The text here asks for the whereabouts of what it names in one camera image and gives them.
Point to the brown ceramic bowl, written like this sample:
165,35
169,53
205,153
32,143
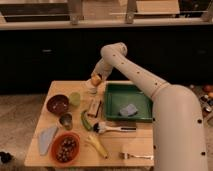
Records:
58,104

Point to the orange-yellow apple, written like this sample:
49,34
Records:
96,80

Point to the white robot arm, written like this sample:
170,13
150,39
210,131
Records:
178,129

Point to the black bristle brush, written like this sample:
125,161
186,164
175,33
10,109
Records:
102,127

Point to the grey folded cloth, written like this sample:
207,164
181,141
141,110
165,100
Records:
45,138

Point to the black object on floor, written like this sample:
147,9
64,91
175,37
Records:
5,157

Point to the light green cup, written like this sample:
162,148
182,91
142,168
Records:
74,99

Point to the metal cup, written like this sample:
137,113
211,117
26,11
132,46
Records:
66,121

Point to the wooden block eraser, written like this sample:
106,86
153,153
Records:
94,107

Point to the clutter items at right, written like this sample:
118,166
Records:
205,96

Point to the metal fork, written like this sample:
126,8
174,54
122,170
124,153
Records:
128,156

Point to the orange bowl with grapes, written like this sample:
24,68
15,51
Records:
65,148

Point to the wooden railing shelf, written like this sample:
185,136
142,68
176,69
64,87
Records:
47,14

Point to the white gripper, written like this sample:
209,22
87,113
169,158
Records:
101,69

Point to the green cucumber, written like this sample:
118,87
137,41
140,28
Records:
84,121

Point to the green plastic tray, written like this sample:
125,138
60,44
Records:
118,96

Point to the yellow banana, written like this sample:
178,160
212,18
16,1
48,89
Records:
96,143

